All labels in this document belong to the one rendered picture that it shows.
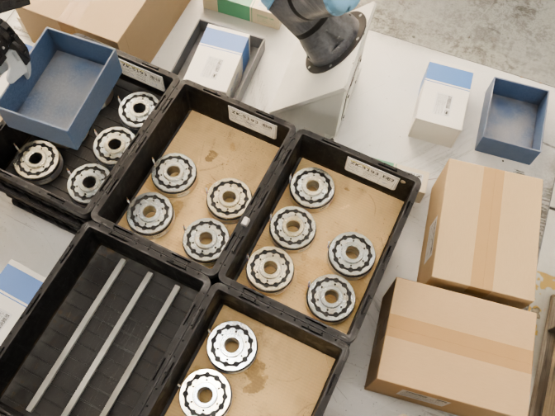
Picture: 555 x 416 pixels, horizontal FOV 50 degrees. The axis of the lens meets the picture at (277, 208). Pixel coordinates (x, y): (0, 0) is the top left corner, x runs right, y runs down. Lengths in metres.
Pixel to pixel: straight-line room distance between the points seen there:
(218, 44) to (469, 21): 1.54
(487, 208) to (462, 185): 0.08
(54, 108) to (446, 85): 0.98
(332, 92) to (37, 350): 0.85
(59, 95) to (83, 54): 0.10
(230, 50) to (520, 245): 0.88
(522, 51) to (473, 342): 1.83
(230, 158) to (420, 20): 1.64
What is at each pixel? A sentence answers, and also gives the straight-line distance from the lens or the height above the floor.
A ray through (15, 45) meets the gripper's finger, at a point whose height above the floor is 1.22.
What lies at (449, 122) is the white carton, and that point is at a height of 0.79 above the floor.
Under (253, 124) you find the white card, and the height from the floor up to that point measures 0.89.
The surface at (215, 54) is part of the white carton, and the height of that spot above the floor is 0.79.
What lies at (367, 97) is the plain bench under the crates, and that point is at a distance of 1.69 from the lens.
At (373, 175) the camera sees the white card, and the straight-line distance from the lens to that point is 1.35.
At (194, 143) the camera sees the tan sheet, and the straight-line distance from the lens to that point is 1.45.
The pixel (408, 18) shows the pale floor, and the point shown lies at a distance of 2.87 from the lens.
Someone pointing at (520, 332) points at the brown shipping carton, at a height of 0.86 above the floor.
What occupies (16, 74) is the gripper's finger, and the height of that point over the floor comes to 1.16.
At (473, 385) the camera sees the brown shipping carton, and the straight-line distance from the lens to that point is 1.29.
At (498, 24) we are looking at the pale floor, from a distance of 2.97.
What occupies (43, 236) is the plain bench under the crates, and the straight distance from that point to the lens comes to 1.56.
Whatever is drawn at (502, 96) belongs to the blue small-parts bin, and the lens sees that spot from 1.80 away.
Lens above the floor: 2.07
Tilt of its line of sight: 66 degrees down
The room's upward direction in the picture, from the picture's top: 4 degrees clockwise
